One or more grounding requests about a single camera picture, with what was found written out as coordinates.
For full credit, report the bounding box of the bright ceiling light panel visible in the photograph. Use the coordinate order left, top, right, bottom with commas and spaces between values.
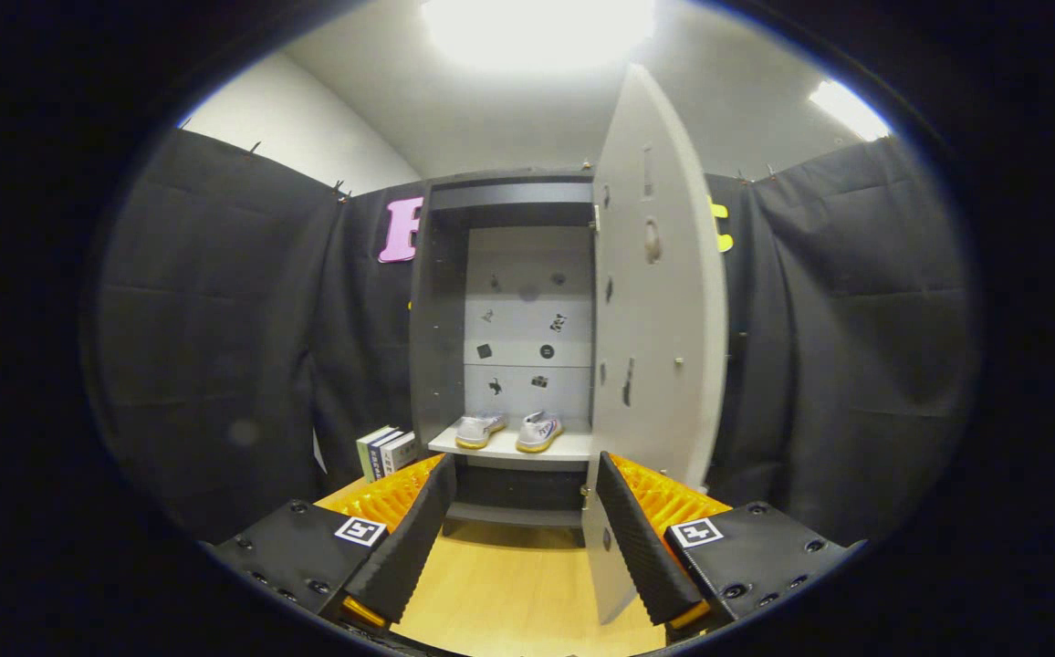
420, 0, 658, 69

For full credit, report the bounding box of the fluorescent tube ceiling light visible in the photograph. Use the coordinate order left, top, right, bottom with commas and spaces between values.
809, 79, 893, 142

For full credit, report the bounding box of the light grey shoe cabinet door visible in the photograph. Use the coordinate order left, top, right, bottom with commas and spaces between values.
580, 62, 729, 626

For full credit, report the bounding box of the dark blue book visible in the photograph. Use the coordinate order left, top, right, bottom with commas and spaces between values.
366, 429, 405, 480

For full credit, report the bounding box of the white shoe with chevron stripes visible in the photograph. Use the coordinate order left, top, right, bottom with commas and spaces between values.
454, 412, 508, 450
517, 411, 565, 454

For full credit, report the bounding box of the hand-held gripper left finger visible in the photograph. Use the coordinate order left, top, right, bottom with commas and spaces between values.
202, 454, 457, 635

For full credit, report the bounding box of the green and white book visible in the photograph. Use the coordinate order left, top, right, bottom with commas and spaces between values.
356, 425, 396, 480

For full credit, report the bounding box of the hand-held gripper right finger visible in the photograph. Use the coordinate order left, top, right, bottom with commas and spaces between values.
596, 451, 866, 644

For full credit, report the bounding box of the dark grey shoe cabinet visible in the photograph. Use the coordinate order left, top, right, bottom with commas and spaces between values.
409, 169, 601, 548

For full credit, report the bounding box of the black backdrop cloth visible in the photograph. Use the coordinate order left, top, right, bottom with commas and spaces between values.
80, 128, 980, 548

